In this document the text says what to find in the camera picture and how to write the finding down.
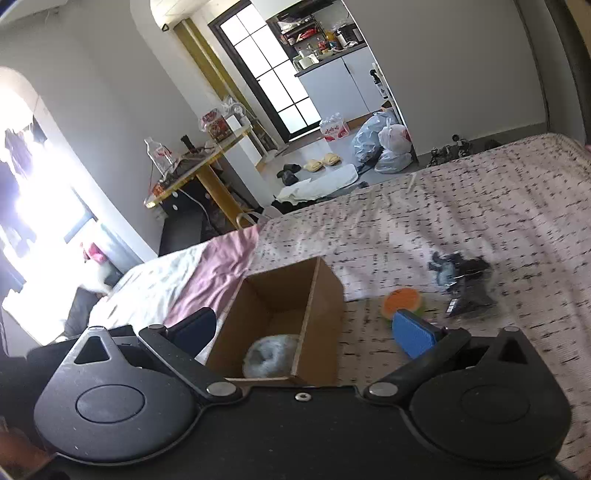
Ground brown cardboard box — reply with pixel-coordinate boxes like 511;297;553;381
205;257;345;387

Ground black framed glass door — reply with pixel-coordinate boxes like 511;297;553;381
209;1;321;142

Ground white red plastic bag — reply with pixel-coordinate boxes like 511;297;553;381
378;123;412;155

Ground white kitchen cabinet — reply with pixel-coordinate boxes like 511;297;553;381
295;45;385;122

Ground white floor mat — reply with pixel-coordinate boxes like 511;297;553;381
277;164;359;204

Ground clear plastic bag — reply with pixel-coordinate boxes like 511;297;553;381
375;150;413;174

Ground patterned white bed cover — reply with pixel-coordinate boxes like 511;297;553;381
250;134;590;479

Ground pair of sneakers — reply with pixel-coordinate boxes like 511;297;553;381
428;134;473;167

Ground water bottle pack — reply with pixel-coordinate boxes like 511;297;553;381
320;113;349;142

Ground yellow slipper right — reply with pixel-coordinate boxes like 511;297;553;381
322;153;342;166

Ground yellow slipper left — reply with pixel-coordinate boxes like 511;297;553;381
304;160;324;173

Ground yellow slipper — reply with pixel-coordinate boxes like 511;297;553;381
304;160;324;173
322;153;342;166

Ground grey garbage bag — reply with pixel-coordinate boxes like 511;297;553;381
352;110;398;165

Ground shiny plastic packaged item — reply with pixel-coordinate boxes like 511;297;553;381
446;271;495;318

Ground mauve pink blanket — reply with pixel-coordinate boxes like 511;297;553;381
163;225;259;328

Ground round yellow-edged table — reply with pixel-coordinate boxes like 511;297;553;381
143;126;252;229

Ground clear plastic water bottle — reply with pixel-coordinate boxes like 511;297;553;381
144;137;175;176

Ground orange burger plush toy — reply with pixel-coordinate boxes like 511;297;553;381
381;288;424;320

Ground light blue fuzzy sock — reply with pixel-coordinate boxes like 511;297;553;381
242;334;300;379

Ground black slippers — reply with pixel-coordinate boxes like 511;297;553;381
276;164;303;186

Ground black low cabinet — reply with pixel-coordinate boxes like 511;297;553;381
158;211;204;257

